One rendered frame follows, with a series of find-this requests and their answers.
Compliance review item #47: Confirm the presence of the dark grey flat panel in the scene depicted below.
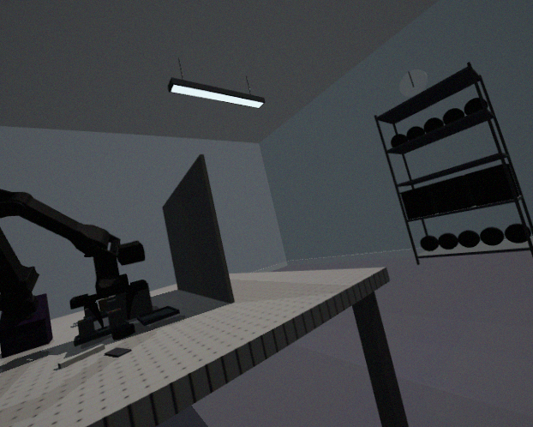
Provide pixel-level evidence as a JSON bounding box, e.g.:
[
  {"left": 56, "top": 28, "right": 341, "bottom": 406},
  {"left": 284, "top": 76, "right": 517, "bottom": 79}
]
[{"left": 163, "top": 154, "right": 235, "bottom": 303}]

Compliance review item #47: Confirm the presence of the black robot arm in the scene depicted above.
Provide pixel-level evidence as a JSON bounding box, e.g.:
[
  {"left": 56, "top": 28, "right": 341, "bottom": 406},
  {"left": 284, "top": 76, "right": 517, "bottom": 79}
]
[{"left": 0, "top": 189, "right": 145, "bottom": 323}]

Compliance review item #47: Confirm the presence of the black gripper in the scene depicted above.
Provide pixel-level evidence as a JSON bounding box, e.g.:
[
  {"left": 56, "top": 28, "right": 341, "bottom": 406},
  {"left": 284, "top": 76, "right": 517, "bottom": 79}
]
[{"left": 70, "top": 267, "right": 147, "bottom": 328}]

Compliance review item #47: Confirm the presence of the grey long flat bar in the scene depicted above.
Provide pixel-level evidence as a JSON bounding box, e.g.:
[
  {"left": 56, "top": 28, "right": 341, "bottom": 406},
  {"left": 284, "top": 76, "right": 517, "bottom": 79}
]
[{"left": 58, "top": 344, "right": 105, "bottom": 369}]

